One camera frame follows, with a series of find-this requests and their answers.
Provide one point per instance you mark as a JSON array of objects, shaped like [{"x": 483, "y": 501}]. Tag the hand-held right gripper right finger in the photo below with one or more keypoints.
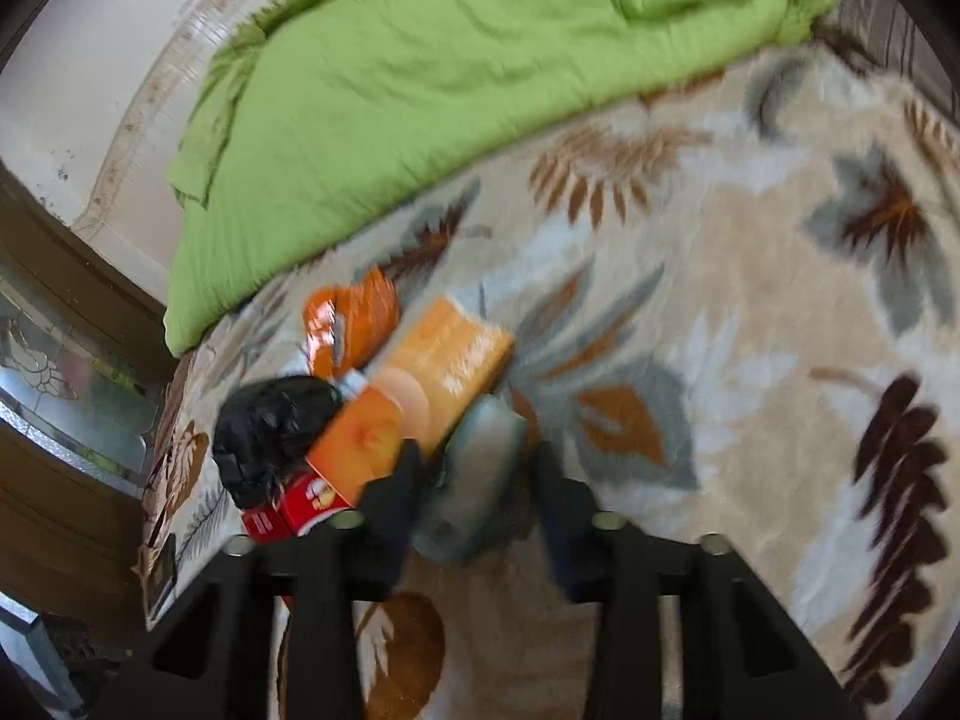
[{"x": 559, "y": 532}]

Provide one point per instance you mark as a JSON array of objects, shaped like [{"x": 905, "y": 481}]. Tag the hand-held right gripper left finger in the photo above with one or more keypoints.
[{"x": 394, "y": 510}]

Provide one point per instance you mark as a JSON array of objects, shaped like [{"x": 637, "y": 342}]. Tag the white sock with green rim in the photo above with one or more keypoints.
[{"x": 480, "y": 465}]

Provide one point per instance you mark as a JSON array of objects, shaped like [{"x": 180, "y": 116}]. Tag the red cardboard box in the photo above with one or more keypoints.
[{"x": 300, "y": 506}]

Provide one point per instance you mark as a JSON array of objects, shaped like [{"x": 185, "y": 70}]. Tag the black plastic bag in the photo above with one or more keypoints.
[{"x": 262, "y": 427}]

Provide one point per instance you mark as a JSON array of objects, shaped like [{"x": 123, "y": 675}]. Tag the orange cardboard box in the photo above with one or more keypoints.
[{"x": 442, "y": 360}]

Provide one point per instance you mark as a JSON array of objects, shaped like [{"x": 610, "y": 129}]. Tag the orange snack packet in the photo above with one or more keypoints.
[{"x": 360, "y": 315}]

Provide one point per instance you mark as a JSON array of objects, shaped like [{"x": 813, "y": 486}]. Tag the dark flat rectangular object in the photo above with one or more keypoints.
[{"x": 161, "y": 577}]

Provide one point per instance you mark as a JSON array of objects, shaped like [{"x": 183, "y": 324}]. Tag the wooden wardrobe with glass panel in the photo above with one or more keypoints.
[{"x": 67, "y": 480}]

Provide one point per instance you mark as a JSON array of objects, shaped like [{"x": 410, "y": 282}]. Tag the green quilt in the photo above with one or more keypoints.
[{"x": 450, "y": 90}]

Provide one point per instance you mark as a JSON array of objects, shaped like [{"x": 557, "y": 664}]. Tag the brown striped pillow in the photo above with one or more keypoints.
[{"x": 892, "y": 30}]

